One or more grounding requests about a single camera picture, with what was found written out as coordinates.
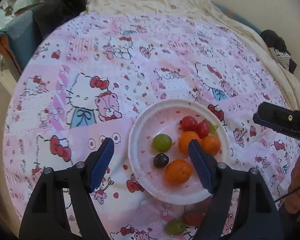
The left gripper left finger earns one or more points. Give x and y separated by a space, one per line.
45 215

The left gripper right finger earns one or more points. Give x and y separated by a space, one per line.
256 216

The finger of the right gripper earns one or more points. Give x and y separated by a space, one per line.
279 119

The large red tomato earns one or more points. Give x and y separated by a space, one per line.
193 218

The small orange mandarin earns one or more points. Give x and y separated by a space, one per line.
211 145

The red cherry tomato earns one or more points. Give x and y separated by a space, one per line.
188 123
203 129

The dark purple grape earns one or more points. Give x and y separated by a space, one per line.
160 160

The green grape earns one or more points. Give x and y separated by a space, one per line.
162 143
175 227

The person's right hand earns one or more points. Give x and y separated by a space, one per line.
292 201

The black and striped clothes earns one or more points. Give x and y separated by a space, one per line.
278 50

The pink strawberry pattern plate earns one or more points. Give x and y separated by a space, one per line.
163 118

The pink Hello Kitty bedsheet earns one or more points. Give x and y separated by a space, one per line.
93 76

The blue orange cushion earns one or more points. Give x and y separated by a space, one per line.
19 40

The cream blanket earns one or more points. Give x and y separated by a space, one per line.
205 10

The black jacket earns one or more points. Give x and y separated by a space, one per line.
50 14

